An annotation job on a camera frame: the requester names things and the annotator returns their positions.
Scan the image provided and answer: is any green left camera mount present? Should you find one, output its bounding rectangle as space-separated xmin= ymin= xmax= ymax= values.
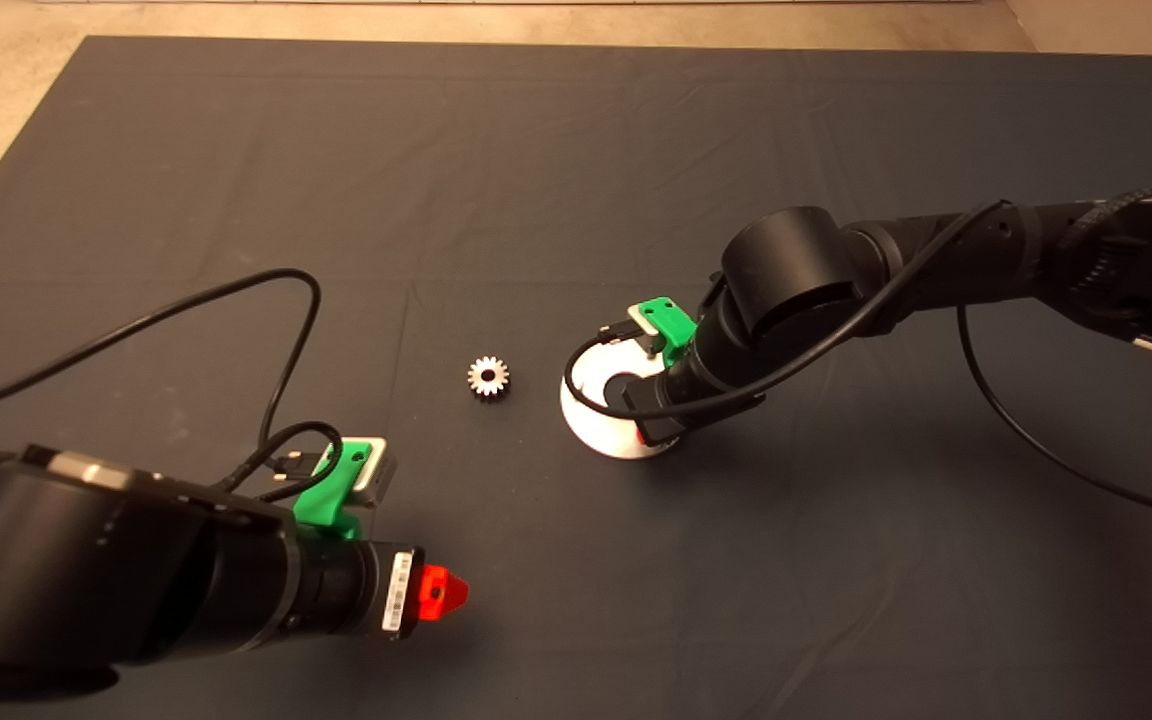
xmin=293 ymin=438 xmax=372 ymax=543

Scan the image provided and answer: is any black left camera cable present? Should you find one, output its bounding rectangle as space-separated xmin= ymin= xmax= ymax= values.
xmin=0 ymin=268 xmax=345 ymax=504

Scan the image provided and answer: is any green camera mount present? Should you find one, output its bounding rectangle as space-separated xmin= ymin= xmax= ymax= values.
xmin=293 ymin=438 xmax=372 ymax=543
xmin=639 ymin=298 xmax=699 ymax=366

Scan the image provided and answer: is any green right camera mount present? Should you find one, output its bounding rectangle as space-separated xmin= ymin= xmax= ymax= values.
xmin=639 ymin=298 xmax=699 ymax=366

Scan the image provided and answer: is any small steel planetary gear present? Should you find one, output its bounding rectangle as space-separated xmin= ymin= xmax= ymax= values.
xmin=466 ymin=356 xmax=511 ymax=402

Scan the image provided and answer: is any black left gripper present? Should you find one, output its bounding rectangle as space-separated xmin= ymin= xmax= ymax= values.
xmin=288 ymin=537 xmax=470 ymax=641

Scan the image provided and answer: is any dark grey table cloth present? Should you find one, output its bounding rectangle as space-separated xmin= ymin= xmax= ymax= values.
xmin=0 ymin=38 xmax=1152 ymax=720

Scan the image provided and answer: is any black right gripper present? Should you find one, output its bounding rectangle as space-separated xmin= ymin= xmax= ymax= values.
xmin=621 ymin=344 xmax=767 ymax=447

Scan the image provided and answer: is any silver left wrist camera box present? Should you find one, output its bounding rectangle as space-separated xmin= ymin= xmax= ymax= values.
xmin=346 ymin=438 xmax=397 ymax=506

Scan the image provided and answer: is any round metal carrier plate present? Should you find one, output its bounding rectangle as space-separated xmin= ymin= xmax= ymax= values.
xmin=559 ymin=338 xmax=682 ymax=461

